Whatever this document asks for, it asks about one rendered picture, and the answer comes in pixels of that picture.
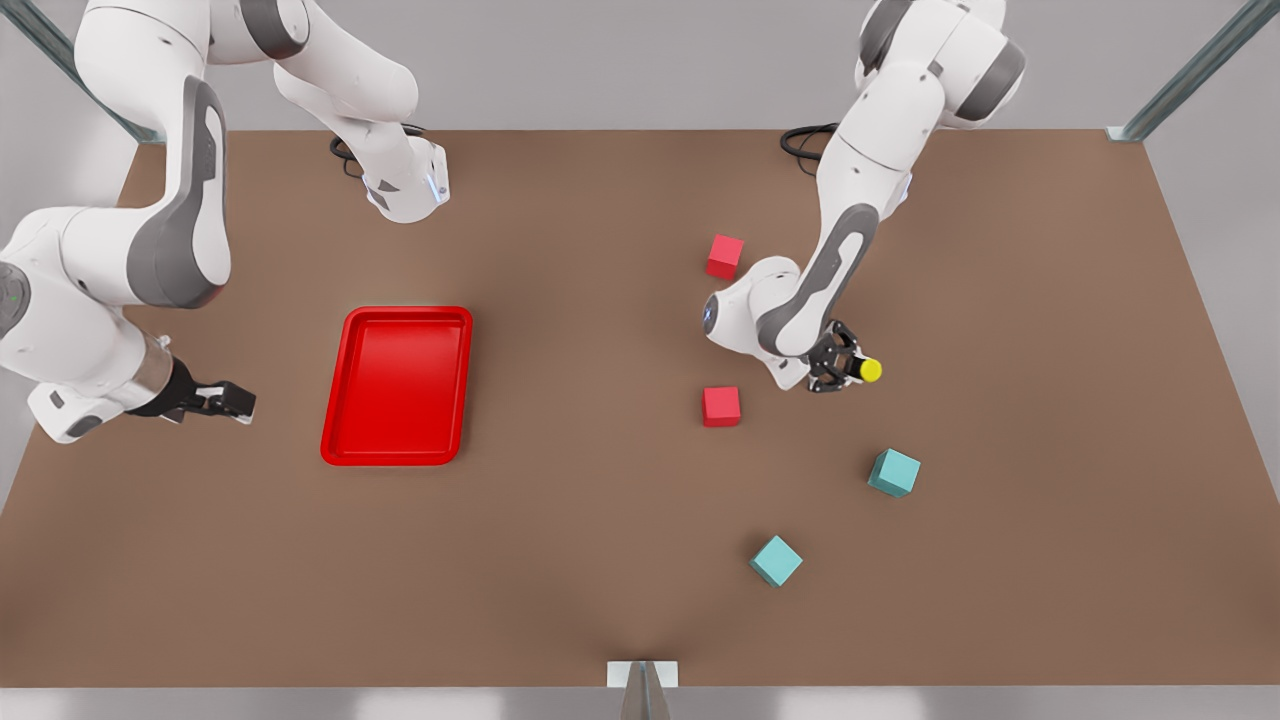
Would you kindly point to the teal cube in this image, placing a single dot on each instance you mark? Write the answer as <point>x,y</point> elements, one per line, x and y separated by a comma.
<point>893,473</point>
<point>776,561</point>

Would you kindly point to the small yellow round block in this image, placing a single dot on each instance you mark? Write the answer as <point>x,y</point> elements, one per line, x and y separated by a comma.
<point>871,370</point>

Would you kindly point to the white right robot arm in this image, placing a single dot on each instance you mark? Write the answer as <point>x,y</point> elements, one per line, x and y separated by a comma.
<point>180,230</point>

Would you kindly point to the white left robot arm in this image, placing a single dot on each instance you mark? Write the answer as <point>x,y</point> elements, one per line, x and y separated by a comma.
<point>870,180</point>

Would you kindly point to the red cube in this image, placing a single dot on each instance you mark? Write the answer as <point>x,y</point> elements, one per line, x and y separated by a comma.
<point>721,407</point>
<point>725,257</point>

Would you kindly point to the silver frame post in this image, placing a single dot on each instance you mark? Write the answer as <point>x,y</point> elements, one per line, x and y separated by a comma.
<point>1190,70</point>
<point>643,690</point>
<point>70,62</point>

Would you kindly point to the red rectangular tray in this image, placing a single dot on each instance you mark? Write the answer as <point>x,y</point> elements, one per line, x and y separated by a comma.
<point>398,385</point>

